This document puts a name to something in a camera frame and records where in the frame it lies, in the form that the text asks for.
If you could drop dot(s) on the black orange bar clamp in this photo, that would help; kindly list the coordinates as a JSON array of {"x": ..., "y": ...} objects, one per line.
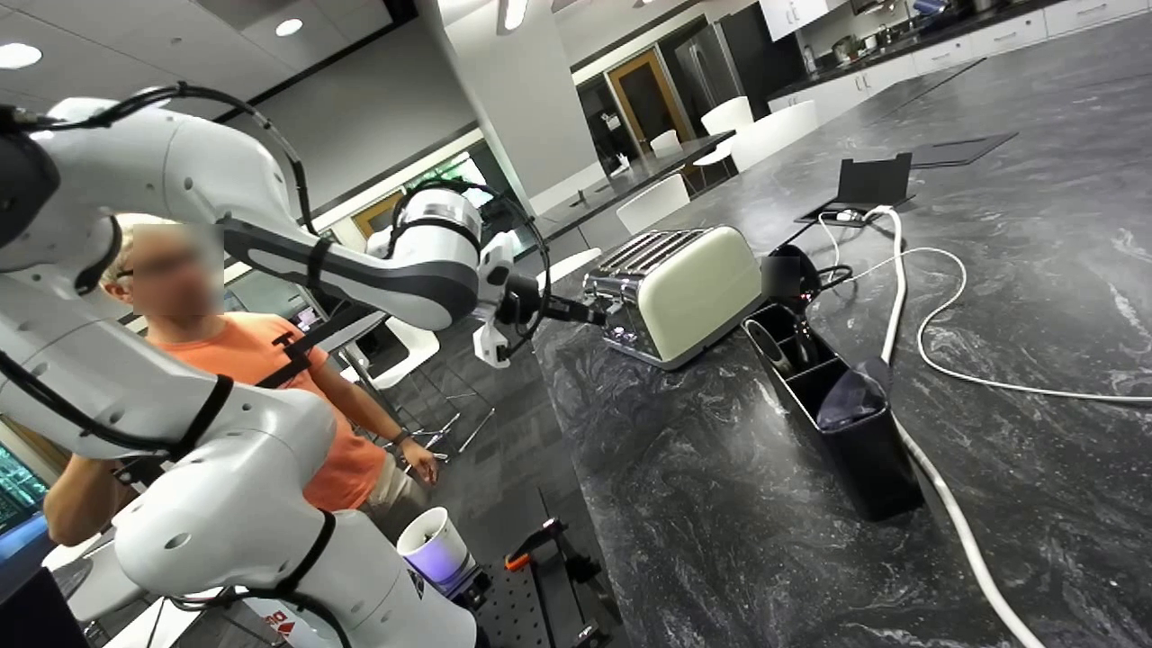
[
  {"x": 582, "y": 598},
  {"x": 535, "y": 545}
]

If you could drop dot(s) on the small round ceiling light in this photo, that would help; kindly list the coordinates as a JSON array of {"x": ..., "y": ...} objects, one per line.
[{"x": 291, "y": 27}]

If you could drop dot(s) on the long ceiling light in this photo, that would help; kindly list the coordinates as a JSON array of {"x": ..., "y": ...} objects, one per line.
[{"x": 514, "y": 13}]

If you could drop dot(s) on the black rectangular open box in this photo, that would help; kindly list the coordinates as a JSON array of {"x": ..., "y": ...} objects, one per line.
[{"x": 839, "y": 407}]

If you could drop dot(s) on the black pop-up outlet box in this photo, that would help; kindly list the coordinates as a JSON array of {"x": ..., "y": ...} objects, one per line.
[{"x": 871, "y": 183}]

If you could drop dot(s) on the cream and chrome toaster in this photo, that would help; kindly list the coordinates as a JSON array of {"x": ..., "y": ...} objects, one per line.
[{"x": 696, "y": 292}]

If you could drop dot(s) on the large round ceiling light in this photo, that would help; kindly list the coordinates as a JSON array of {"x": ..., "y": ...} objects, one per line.
[{"x": 17, "y": 57}]

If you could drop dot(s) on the dark rimmed glasses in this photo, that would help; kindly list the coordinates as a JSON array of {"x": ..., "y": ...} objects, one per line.
[{"x": 167, "y": 259}]

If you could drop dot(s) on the bystander bare hand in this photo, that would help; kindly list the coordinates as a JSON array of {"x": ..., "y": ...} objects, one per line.
[{"x": 418, "y": 460}]

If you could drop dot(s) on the black round object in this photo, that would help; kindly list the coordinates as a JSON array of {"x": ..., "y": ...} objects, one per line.
[{"x": 795, "y": 275}]

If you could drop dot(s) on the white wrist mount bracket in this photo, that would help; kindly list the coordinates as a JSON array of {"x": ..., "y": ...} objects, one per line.
[{"x": 491, "y": 348}]

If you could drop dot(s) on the wooden framed glass door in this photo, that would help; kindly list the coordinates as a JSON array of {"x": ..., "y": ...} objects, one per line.
[{"x": 648, "y": 103}]

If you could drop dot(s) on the white paper cup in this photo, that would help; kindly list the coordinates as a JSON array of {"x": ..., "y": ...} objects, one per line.
[{"x": 435, "y": 552}]

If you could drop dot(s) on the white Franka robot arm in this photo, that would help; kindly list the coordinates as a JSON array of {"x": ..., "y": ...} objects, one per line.
[{"x": 183, "y": 383}]

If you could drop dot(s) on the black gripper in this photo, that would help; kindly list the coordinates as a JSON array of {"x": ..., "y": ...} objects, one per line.
[{"x": 521, "y": 305}]

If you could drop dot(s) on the man in orange shirt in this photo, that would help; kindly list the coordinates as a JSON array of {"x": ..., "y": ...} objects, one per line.
[{"x": 240, "y": 348}]

